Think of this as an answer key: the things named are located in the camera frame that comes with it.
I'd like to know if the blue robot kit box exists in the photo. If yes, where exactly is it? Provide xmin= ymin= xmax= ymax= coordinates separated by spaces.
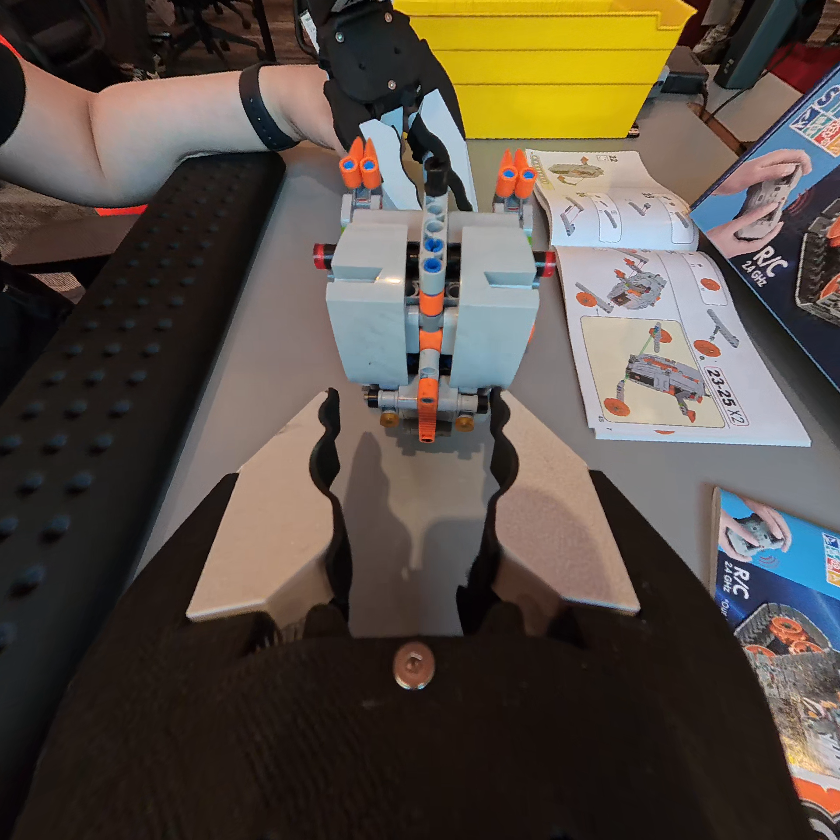
xmin=689 ymin=62 xmax=840 ymax=375

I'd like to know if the person's left forearm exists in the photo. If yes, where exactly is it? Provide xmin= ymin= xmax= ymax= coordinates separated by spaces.
xmin=0 ymin=45 xmax=277 ymax=210

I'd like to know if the blue cover booklet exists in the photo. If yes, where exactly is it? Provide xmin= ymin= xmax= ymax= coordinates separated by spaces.
xmin=710 ymin=486 xmax=840 ymax=840

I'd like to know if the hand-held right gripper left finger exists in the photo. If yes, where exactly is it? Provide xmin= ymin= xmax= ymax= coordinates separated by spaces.
xmin=185 ymin=388 xmax=352 ymax=624

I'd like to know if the black monitor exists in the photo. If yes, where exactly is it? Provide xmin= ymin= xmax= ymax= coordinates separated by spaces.
xmin=712 ymin=0 xmax=809 ymax=89

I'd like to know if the yellow plastic bin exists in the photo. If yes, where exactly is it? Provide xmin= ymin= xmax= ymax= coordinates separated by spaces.
xmin=392 ymin=0 xmax=698 ymax=140

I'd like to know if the person's left hand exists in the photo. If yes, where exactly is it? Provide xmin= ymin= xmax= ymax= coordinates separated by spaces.
xmin=259 ymin=62 xmax=350 ymax=154

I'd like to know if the black office chair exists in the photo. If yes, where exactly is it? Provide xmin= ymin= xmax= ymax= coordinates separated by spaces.
xmin=147 ymin=0 xmax=277 ymax=63

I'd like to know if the black wristband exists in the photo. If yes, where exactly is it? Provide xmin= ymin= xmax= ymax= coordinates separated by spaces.
xmin=238 ymin=61 xmax=306 ymax=153

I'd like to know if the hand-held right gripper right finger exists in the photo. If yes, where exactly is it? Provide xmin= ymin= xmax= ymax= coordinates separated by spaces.
xmin=457 ymin=388 xmax=641 ymax=621

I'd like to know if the grey toy robot model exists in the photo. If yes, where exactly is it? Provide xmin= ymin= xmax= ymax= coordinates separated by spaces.
xmin=313 ymin=136 xmax=555 ymax=446

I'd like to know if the grey desk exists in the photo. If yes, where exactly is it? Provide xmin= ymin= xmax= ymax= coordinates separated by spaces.
xmin=134 ymin=85 xmax=840 ymax=657

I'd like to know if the dark perforated panel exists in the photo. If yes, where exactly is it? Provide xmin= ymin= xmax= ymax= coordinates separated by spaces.
xmin=0 ymin=152 xmax=287 ymax=788

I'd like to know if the white instruction booklet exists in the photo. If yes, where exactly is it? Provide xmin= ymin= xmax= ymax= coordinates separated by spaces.
xmin=525 ymin=150 xmax=812 ymax=448

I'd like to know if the grey power adapter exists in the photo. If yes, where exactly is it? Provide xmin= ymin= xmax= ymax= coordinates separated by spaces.
xmin=656 ymin=46 xmax=711 ymax=97

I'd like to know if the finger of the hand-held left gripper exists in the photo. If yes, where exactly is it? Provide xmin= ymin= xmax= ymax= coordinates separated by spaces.
xmin=357 ymin=107 xmax=422 ymax=212
xmin=406 ymin=88 xmax=480 ymax=212

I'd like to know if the person's body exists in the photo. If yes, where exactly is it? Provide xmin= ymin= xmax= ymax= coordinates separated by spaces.
xmin=0 ymin=33 xmax=28 ymax=151

